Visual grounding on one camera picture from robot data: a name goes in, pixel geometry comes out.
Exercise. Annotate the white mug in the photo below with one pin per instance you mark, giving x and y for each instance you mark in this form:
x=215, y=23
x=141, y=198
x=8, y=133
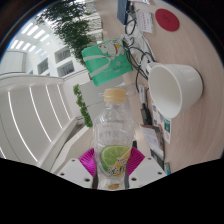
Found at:
x=175, y=89

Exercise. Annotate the white cabinet topped with plants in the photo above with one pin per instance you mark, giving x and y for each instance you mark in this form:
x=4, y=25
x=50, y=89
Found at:
x=83, y=108

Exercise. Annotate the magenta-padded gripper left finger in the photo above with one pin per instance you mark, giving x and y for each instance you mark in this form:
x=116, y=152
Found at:
x=75, y=171

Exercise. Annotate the clear lime-label drink bottle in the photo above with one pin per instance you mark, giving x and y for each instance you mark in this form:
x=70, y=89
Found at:
x=113, y=140

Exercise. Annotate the flat round red coaster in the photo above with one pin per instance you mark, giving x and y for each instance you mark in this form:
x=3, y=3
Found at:
x=167, y=19

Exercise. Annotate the brown clipboard with papers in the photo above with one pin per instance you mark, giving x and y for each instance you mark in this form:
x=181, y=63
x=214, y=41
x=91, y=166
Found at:
x=153, y=140

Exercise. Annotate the small white card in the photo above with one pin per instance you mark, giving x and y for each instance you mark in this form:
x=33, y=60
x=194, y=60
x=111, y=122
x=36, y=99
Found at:
x=145, y=21

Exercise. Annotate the colourful printed leaflet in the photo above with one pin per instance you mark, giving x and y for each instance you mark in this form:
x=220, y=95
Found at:
x=162, y=123

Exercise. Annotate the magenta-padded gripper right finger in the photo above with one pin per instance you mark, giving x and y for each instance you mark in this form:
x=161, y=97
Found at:
x=146, y=169

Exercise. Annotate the green tote bag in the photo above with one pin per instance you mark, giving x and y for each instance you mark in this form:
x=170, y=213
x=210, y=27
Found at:
x=106, y=61

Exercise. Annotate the ceiling light strips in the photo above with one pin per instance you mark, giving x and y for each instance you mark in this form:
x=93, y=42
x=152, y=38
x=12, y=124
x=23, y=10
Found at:
x=36, y=116

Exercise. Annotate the row of tall green plants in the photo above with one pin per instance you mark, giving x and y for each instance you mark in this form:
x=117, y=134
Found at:
x=71, y=30

